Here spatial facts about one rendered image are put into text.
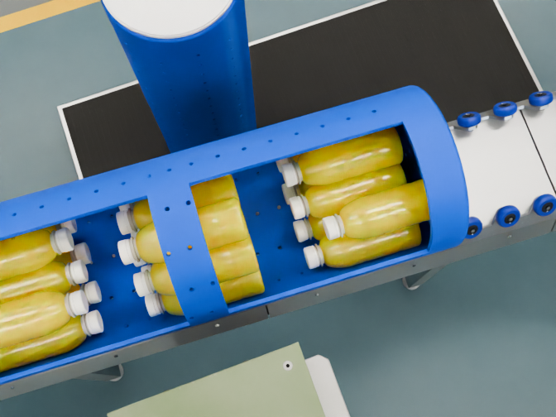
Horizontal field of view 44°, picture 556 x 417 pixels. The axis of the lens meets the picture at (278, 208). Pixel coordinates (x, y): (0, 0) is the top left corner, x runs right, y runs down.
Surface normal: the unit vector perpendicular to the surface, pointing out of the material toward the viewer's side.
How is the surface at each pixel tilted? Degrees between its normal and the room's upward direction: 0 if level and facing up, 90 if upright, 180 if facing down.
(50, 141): 0
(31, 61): 0
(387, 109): 32
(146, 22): 0
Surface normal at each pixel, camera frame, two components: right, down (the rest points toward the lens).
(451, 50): 0.00, -0.25
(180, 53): 0.12, 0.96
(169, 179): -0.14, -0.65
